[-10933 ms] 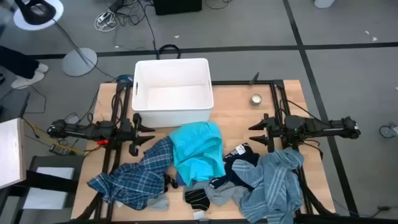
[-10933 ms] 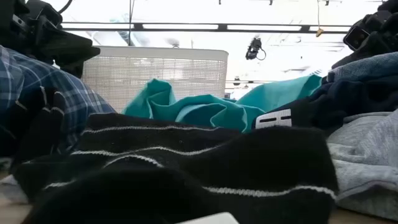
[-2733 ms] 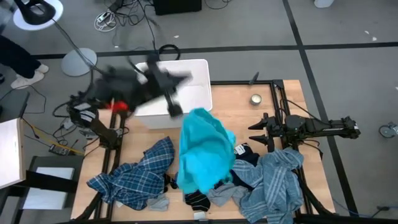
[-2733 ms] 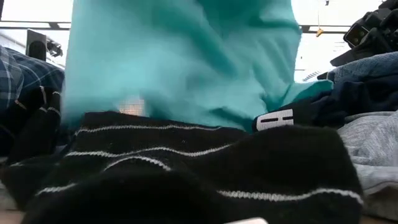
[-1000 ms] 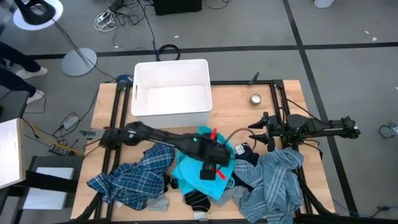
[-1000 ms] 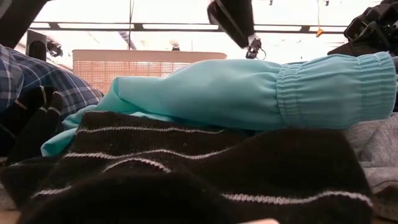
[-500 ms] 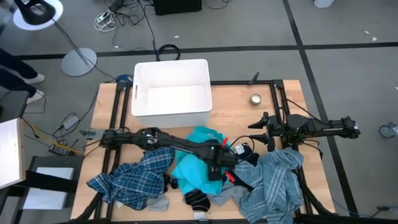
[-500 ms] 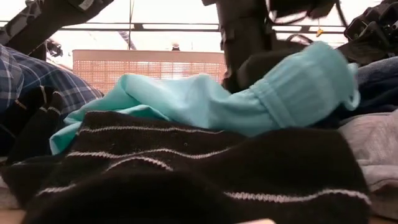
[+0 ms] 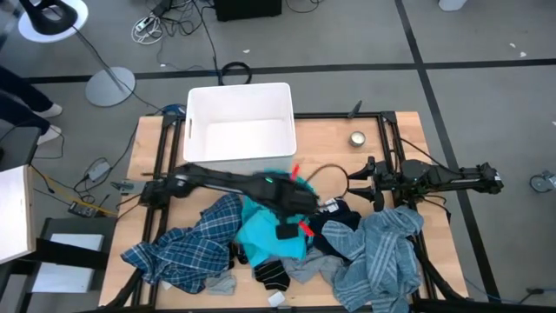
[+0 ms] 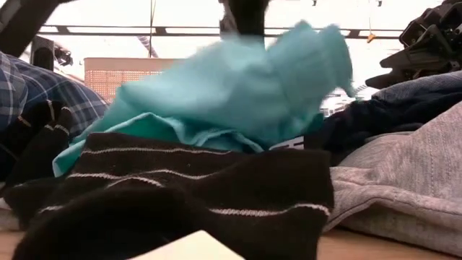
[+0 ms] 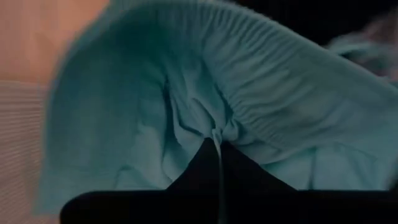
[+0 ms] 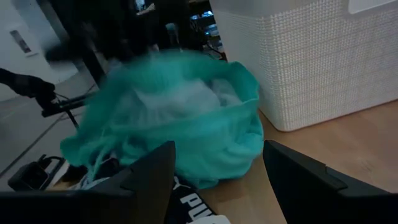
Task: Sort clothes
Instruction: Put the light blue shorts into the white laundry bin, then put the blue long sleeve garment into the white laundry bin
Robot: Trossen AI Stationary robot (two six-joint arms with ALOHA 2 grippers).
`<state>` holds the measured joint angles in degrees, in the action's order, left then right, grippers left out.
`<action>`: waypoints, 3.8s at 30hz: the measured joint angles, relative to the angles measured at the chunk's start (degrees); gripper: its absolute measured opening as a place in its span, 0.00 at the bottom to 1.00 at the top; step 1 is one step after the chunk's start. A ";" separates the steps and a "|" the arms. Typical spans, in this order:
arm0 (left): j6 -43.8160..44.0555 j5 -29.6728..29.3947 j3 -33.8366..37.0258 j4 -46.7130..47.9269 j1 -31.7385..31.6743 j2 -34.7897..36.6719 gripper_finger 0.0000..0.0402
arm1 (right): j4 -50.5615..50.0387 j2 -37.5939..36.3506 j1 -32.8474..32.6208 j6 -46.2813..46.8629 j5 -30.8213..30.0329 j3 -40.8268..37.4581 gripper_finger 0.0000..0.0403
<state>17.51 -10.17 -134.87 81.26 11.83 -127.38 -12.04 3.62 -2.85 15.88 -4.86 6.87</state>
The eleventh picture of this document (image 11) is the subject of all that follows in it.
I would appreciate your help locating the pale blue garment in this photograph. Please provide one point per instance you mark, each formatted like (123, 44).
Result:
(373, 46)

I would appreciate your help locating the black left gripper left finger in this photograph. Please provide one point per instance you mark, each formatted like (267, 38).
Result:
(202, 171)

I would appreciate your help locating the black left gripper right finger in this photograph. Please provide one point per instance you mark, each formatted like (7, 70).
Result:
(242, 174)

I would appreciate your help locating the teal garment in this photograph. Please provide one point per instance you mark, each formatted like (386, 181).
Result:
(124, 93)

